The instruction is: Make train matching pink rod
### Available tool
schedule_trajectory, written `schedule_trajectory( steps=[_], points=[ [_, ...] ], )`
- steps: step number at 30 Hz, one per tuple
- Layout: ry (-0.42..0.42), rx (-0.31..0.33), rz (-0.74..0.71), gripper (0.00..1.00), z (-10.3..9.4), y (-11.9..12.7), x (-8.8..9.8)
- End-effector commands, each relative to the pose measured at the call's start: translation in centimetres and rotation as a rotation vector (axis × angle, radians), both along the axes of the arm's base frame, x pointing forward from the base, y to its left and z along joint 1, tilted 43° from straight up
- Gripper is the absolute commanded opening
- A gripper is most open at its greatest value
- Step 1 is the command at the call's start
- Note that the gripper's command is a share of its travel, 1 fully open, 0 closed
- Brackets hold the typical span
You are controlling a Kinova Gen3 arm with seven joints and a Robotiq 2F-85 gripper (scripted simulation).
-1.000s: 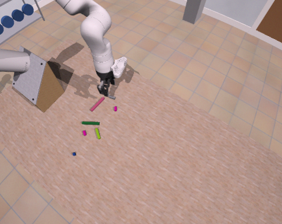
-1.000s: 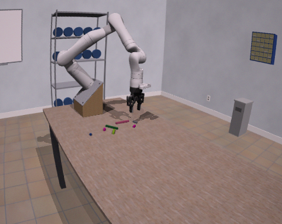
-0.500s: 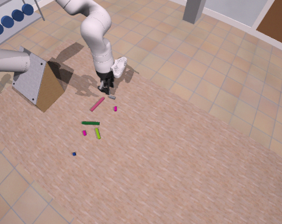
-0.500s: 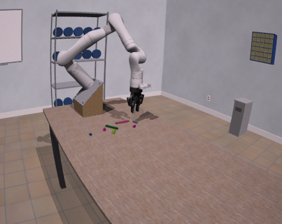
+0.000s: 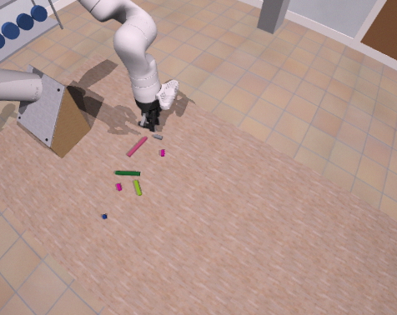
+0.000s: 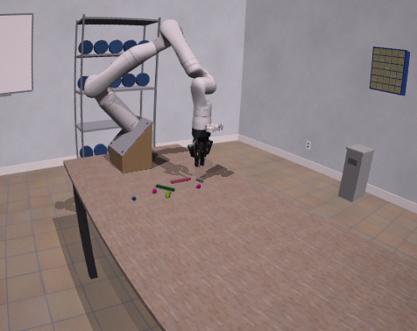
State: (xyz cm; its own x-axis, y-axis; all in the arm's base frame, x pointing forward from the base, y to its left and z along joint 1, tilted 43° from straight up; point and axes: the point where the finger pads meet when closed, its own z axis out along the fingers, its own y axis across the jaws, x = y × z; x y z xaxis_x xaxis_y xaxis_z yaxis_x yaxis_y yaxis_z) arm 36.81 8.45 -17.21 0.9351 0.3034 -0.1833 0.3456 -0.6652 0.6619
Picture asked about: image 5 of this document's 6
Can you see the pink rod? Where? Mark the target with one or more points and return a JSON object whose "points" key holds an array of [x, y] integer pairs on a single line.
{"points": [[137, 147]]}

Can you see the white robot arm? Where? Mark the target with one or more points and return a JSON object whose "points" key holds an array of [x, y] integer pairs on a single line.
{"points": [[130, 42]]}

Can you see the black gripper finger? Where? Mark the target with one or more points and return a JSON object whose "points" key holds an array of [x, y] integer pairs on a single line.
{"points": [[157, 115], [147, 121]]}

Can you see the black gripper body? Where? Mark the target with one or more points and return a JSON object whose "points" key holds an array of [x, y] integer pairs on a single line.
{"points": [[145, 107]]}

